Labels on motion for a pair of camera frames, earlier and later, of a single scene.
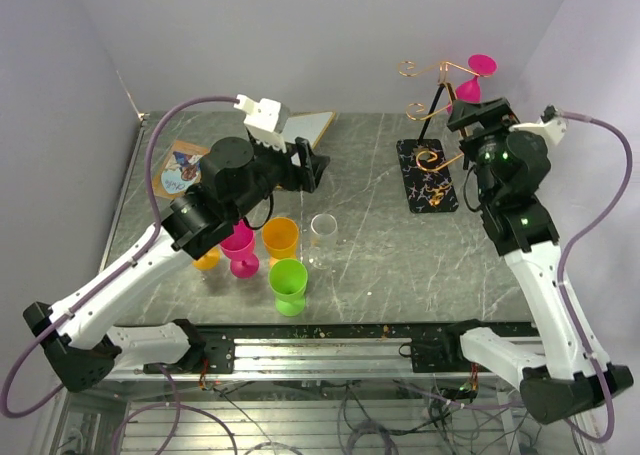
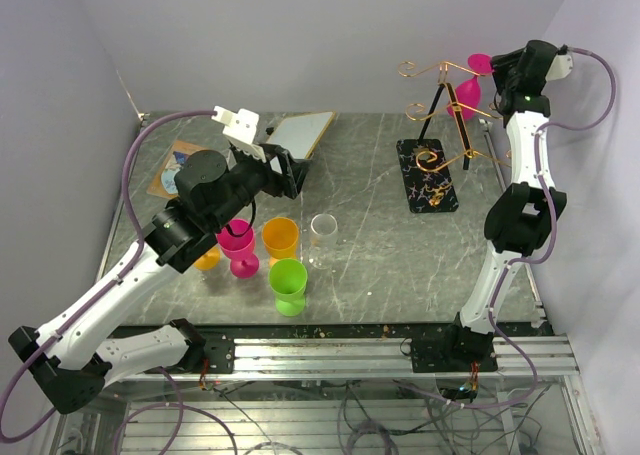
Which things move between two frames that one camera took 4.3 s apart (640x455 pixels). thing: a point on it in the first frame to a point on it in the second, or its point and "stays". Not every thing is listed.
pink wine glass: (239, 248) stays
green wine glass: (288, 280) stays
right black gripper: (467, 114) to (501, 65)
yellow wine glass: (280, 236) stays
